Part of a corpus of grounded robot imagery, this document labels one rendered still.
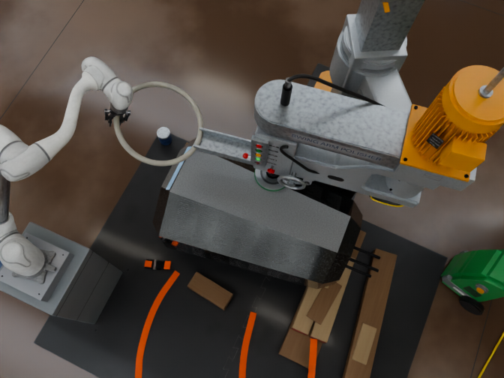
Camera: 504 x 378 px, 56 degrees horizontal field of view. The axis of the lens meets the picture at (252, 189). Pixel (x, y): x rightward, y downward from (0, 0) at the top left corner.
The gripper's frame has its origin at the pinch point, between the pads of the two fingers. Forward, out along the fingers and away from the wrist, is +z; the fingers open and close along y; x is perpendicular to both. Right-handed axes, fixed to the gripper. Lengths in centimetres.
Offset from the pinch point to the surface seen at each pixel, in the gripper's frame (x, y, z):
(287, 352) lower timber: -138, 112, 53
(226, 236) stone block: -64, 64, 15
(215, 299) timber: -98, 70, 69
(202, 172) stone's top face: -25, 51, 11
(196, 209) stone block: -47, 46, 15
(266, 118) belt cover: -30, 53, -83
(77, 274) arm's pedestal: -78, -20, 34
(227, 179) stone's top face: -31, 64, 6
